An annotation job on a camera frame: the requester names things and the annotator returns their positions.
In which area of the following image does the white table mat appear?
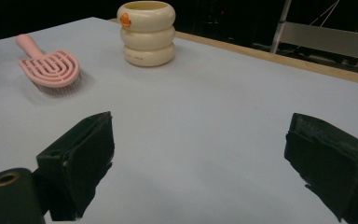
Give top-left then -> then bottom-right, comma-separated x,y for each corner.
0,17 -> 358,224

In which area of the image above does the cream ringed holder cup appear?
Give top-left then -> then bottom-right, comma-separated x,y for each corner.
117,0 -> 177,68

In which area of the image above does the grey metal stand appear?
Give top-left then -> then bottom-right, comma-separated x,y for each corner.
269,0 -> 358,63

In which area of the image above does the pink hairbrush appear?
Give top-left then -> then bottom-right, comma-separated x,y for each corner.
15,33 -> 82,98

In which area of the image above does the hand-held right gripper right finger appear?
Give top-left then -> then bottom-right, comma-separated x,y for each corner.
283,112 -> 358,224

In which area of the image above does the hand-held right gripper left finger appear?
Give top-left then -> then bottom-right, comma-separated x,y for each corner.
36,111 -> 116,222

